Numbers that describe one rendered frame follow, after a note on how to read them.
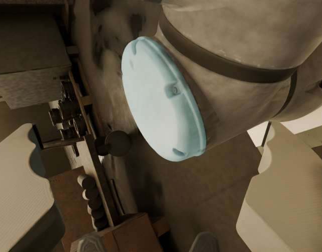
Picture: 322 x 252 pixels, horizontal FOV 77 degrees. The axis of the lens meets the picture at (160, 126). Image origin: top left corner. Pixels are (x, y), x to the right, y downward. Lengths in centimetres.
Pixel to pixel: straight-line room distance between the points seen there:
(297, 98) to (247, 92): 15
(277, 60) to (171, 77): 8
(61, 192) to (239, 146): 252
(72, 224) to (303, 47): 291
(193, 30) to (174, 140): 10
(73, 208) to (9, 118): 923
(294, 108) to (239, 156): 44
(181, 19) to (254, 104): 10
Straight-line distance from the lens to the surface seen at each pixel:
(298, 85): 33
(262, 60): 18
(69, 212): 296
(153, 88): 20
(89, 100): 236
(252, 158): 74
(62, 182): 298
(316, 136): 48
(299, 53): 19
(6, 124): 1172
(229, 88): 19
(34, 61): 239
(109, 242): 146
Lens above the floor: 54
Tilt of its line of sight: 29 degrees down
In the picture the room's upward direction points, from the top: 109 degrees counter-clockwise
